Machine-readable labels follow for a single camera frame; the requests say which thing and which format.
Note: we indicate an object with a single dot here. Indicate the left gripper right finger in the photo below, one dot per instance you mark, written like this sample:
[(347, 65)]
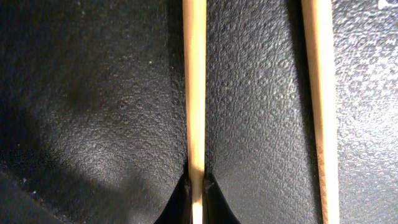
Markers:
[(215, 207)]

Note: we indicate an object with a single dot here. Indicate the round black tray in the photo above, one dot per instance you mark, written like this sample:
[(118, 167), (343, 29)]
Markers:
[(93, 121)]

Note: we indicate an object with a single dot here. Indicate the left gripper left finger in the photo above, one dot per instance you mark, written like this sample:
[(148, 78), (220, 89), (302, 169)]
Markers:
[(178, 209)]

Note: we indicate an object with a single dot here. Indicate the wooden chopstick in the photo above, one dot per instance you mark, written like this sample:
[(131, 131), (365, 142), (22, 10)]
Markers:
[(194, 40), (317, 19)]

